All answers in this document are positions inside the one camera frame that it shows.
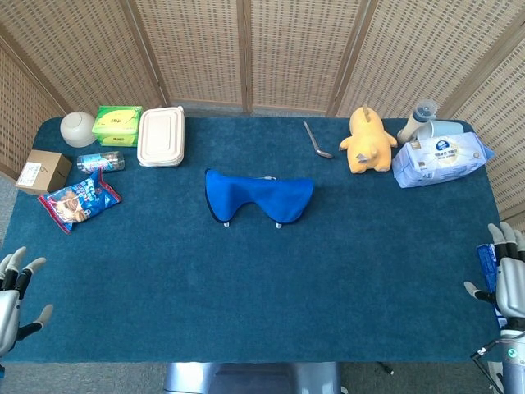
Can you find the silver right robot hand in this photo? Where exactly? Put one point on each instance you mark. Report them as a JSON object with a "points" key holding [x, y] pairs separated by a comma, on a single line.
{"points": [[512, 287]]}

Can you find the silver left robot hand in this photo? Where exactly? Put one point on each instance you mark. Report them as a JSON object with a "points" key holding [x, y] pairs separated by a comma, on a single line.
{"points": [[8, 312]]}

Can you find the blue cloth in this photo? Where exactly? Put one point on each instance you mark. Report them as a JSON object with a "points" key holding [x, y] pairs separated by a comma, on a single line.
{"points": [[258, 197]]}

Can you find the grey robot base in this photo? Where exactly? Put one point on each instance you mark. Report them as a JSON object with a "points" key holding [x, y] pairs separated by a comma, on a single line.
{"points": [[250, 379]]}

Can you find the blue white toothpaste box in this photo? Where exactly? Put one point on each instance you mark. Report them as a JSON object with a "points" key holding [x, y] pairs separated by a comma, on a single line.
{"points": [[488, 267]]}

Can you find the blue cookie snack bag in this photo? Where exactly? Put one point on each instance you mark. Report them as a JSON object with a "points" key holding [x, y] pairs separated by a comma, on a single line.
{"points": [[78, 201]]}

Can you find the small cardboard box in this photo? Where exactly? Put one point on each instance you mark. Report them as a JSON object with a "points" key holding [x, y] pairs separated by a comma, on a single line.
{"points": [[43, 172]]}

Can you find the white wet wipes pack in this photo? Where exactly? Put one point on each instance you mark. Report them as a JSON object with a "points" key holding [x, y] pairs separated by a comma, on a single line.
{"points": [[439, 160]]}

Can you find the light blue cup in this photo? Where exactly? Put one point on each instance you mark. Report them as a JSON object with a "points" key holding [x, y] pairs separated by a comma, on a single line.
{"points": [[445, 128]]}

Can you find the clear plastic snack jar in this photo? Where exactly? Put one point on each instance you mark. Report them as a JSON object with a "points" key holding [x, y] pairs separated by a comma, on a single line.
{"points": [[100, 161]]}

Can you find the baby bottle with blue collar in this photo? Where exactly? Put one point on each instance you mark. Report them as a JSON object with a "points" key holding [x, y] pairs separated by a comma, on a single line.
{"points": [[412, 125]]}

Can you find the white upturned bowl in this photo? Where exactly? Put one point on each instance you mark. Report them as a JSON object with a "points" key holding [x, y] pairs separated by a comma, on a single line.
{"points": [[78, 129]]}

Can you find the yellow plush toy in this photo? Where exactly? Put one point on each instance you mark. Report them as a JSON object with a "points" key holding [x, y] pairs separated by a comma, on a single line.
{"points": [[367, 143]]}

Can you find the green tissue pack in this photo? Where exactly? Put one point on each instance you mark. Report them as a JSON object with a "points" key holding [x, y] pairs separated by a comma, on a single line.
{"points": [[117, 125]]}

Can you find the beige lidded lunch box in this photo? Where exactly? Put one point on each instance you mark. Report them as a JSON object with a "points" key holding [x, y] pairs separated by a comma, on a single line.
{"points": [[160, 137]]}

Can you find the metal spoon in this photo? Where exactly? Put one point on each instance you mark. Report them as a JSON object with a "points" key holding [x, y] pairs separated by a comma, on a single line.
{"points": [[324, 153]]}

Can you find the teal table mat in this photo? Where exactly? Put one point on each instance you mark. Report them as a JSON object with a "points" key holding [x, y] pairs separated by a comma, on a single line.
{"points": [[246, 287]]}

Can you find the woven bamboo folding screen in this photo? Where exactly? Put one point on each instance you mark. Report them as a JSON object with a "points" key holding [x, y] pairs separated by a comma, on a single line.
{"points": [[197, 49]]}

